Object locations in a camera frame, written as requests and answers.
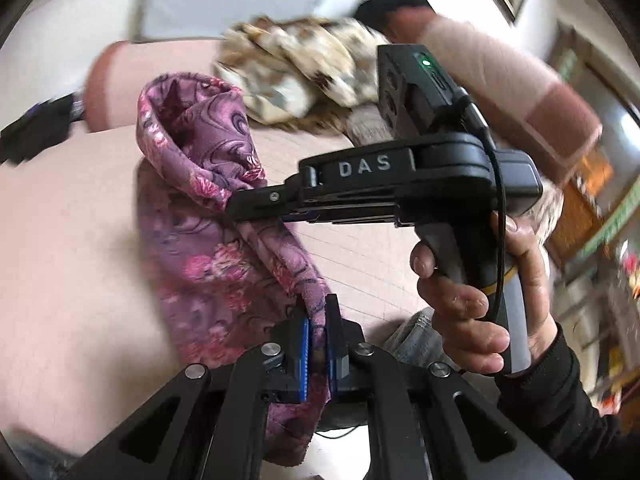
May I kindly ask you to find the striped beige cushion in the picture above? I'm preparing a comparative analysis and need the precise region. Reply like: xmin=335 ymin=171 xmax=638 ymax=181
xmin=344 ymin=105 xmax=566 ymax=243

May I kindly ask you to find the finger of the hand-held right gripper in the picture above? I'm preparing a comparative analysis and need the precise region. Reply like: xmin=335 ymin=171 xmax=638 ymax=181
xmin=225 ymin=182 xmax=401 ymax=226

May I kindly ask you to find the person's right hand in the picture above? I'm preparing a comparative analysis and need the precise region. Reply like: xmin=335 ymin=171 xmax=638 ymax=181
xmin=410 ymin=211 xmax=559 ymax=377

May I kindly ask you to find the person's right forearm black sleeve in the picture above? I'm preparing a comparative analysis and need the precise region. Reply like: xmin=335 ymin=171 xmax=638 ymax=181
xmin=492 ymin=322 xmax=640 ymax=480

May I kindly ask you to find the black cloth on bolster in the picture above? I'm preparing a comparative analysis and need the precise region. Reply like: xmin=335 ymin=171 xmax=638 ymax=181
xmin=354 ymin=0 xmax=437 ymax=37

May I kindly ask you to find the pink brown bolster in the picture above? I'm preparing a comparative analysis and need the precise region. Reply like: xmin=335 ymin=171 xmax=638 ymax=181
xmin=82 ymin=10 xmax=603 ymax=186

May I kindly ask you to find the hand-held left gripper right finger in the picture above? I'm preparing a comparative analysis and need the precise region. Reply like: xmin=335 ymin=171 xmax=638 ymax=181
xmin=325 ymin=294 xmax=576 ymax=480

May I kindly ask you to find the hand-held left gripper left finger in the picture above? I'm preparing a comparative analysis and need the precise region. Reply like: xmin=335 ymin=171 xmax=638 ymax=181
xmin=65 ymin=307 xmax=311 ymax=480

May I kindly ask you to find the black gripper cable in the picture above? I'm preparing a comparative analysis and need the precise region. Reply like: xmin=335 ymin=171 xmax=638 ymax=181
xmin=452 ymin=91 xmax=507 ymax=376

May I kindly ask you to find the beige floral blanket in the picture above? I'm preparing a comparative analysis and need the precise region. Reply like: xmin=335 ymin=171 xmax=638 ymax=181
xmin=214 ymin=16 xmax=393 ymax=135

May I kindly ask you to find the crumpled black garment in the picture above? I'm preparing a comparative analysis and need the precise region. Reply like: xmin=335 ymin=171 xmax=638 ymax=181
xmin=0 ymin=91 xmax=85 ymax=167

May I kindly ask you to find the purple floral shirt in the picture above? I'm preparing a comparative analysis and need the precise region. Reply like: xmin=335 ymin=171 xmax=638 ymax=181
xmin=135 ymin=74 xmax=335 ymax=467

